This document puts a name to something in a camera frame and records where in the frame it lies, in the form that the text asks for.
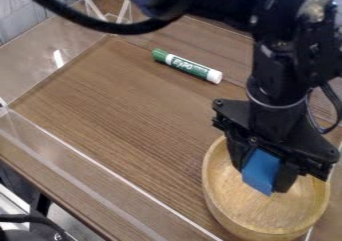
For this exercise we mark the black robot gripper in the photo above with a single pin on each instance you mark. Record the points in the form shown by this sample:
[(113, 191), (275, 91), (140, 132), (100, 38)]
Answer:
[(283, 132)]

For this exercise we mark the blue rectangular block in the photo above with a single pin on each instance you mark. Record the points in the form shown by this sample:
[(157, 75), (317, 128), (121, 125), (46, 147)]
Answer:
[(259, 171)]

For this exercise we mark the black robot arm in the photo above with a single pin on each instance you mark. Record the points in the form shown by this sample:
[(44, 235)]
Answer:
[(296, 53)]

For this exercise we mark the brown wooden bowl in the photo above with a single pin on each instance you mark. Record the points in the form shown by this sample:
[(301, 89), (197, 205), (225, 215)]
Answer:
[(248, 214)]

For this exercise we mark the green Expo marker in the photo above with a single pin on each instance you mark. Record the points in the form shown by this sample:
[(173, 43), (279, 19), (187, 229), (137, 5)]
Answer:
[(187, 66)]

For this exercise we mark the black metal table leg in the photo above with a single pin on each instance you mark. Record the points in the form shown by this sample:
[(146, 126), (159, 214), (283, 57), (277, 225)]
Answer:
[(42, 204)]

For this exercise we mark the clear acrylic tray walls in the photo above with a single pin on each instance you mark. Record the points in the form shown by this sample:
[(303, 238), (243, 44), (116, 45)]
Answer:
[(106, 129)]

